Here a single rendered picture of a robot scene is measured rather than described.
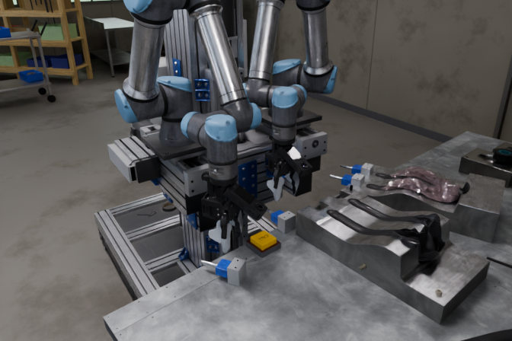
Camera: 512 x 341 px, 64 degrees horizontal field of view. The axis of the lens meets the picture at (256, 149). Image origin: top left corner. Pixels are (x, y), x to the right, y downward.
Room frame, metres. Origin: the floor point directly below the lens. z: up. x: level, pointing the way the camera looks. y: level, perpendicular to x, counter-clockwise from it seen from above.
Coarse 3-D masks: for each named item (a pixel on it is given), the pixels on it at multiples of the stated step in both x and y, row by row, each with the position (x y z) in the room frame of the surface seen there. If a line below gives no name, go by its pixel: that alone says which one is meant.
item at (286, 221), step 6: (270, 210) 1.24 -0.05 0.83; (270, 216) 1.21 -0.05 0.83; (276, 216) 1.19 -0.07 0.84; (282, 216) 1.17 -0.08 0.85; (288, 216) 1.17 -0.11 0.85; (294, 216) 1.17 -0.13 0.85; (276, 222) 1.18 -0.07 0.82; (282, 222) 1.15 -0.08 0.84; (288, 222) 1.15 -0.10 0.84; (294, 222) 1.17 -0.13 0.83; (282, 228) 1.15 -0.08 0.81; (288, 228) 1.16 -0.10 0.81; (294, 228) 1.17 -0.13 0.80
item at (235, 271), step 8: (208, 264) 0.96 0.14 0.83; (216, 264) 0.95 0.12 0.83; (224, 264) 0.94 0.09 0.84; (232, 264) 0.93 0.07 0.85; (240, 264) 0.93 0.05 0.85; (216, 272) 0.93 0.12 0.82; (224, 272) 0.92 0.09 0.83; (232, 272) 0.91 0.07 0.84; (240, 272) 0.91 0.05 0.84; (232, 280) 0.91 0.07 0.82; (240, 280) 0.91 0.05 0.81
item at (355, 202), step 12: (360, 204) 1.19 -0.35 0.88; (336, 216) 1.12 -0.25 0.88; (384, 216) 1.12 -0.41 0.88; (408, 216) 1.07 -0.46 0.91; (420, 216) 1.04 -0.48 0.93; (432, 216) 1.01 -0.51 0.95; (360, 228) 1.06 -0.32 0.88; (432, 228) 1.00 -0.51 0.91; (408, 240) 0.91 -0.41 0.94; (420, 240) 0.94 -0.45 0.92; (432, 240) 0.99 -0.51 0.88; (420, 252) 0.90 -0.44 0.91; (432, 252) 0.90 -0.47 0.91
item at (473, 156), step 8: (472, 152) 1.63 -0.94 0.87; (480, 152) 1.63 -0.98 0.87; (488, 152) 1.63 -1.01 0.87; (464, 160) 1.58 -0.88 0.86; (472, 160) 1.55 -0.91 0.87; (480, 160) 1.55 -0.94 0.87; (488, 160) 1.59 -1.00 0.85; (464, 168) 1.57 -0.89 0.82; (472, 168) 1.55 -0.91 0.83; (480, 168) 1.52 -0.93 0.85; (488, 168) 1.50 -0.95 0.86; (496, 168) 1.48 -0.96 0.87; (504, 168) 1.47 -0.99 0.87; (488, 176) 1.50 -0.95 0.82; (496, 176) 1.47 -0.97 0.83; (504, 176) 1.45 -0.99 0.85
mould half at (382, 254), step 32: (352, 192) 1.26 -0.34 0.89; (320, 224) 1.07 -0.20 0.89; (384, 224) 1.06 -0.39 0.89; (416, 224) 0.99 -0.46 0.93; (448, 224) 1.01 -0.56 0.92; (352, 256) 0.96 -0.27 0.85; (384, 256) 0.89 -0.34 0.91; (416, 256) 0.90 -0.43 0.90; (448, 256) 0.94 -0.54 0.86; (480, 256) 0.94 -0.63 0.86; (384, 288) 0.88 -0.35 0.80; (416, 288) 0.82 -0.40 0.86; (448, 288) 0.81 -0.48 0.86
